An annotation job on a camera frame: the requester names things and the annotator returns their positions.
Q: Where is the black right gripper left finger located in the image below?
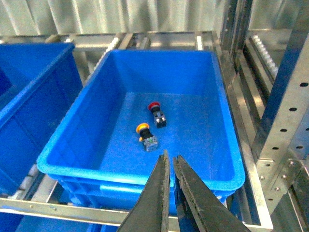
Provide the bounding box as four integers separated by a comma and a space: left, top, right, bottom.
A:
118, 150, 170, 232

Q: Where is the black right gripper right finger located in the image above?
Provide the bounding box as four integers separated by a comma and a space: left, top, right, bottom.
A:
173, 155, 249, 232

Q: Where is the yellow mushroom push button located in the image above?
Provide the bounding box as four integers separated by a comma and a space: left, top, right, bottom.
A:
136, 123, 159, 152

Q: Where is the red mushroom push button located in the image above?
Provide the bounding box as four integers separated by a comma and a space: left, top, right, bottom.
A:
148, 101, 167, 129

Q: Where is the blue target box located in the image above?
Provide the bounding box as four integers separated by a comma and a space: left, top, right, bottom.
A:
37, 50, 245, 209

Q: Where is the blue middle storage bin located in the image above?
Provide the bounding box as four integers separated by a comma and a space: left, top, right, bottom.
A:
0, 43, 82, 195

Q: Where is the steel shelf front rail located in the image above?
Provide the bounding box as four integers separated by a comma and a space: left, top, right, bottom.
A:
0, 195, 273, 232

